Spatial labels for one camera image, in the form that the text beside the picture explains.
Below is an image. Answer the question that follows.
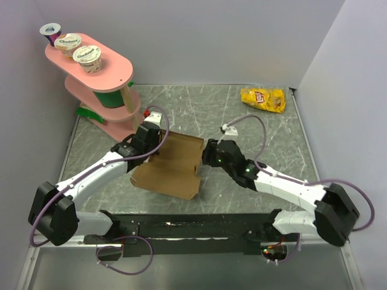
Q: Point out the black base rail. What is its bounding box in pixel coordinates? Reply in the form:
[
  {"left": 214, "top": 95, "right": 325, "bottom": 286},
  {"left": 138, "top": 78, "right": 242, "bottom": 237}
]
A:
[{"left": 83, "top": 210, "right": 299, "bottom": 257}]

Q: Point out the brown cardboard box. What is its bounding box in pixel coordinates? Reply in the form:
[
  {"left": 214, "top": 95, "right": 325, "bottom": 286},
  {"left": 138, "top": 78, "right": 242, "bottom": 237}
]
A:
[{"left": 131, "top": 131, "right": 204, "bottom": 200}]

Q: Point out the yellow chips bag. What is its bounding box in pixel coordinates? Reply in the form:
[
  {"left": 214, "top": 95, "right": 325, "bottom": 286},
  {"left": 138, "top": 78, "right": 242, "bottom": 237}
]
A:
[{"left": 240, "top": 88, "right": 286, "bottom": 114}]

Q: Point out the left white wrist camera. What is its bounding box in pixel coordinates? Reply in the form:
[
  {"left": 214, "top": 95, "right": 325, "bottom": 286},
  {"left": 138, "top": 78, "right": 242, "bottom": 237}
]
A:
[{"left": 143, "top": 109, "right": 162, "bottom": 126}]

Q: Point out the purple yogurt cup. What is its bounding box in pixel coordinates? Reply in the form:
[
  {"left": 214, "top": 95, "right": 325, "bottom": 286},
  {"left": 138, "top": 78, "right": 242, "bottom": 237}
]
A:
[{"left": 39, "top": 23, "right": 62, "bottom": 47}]

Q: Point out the purple cable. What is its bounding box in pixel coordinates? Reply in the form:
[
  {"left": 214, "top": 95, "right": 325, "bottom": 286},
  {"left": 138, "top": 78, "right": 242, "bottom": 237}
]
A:
[
  {"left": 225, "top": 114, "right": 376, "bottom": 232},
  {"left": 96, "top": 236, "right": 154, "bottom": 276},
  {"left": 29, "top": 105, "right": 170, "bottom": 248},
  {"left": 265, "top": 234, "right": 302, "bottom": 266}
]

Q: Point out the white Chobani yogurt cup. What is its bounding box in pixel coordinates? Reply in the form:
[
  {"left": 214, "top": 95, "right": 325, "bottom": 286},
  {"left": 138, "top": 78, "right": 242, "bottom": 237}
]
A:
[{"left": 73, "top": 45, "right": 102, "bottom": 73}]

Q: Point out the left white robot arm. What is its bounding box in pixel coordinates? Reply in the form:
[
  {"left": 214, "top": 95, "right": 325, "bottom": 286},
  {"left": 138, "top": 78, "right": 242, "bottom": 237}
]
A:
[{"left": 28, "top": 121, "right": 169, "bottom": 246}]

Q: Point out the pink tiered shelf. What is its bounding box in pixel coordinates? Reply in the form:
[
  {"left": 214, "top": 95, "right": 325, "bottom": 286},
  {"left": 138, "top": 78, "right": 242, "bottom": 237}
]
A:
[{"left": 45, "top": 33, "right": 143, "bottom": 141}]

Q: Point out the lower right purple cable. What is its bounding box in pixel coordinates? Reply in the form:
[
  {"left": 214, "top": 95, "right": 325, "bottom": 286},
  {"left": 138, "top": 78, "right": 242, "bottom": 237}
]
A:
[{"left": 265, "top": 234, "right": 302, "bottom": 266}]

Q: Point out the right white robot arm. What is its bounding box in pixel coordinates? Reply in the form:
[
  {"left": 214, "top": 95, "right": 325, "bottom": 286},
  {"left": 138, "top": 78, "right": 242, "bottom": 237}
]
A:
[{"left": 202, "top": 139, "right": 359, "bottom": 247}]

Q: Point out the orange Chobani yogurt cup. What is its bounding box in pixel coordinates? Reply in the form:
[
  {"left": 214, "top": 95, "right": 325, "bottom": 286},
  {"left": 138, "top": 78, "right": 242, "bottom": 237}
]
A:
[{"left": 54, "top": 33, "right": 82, "bottom": 59}]

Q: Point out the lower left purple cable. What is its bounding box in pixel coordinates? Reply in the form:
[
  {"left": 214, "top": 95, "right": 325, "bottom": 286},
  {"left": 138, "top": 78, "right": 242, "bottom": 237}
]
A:
[{"left": 96, "top": 236, "right": 154, "bottom": 276}]

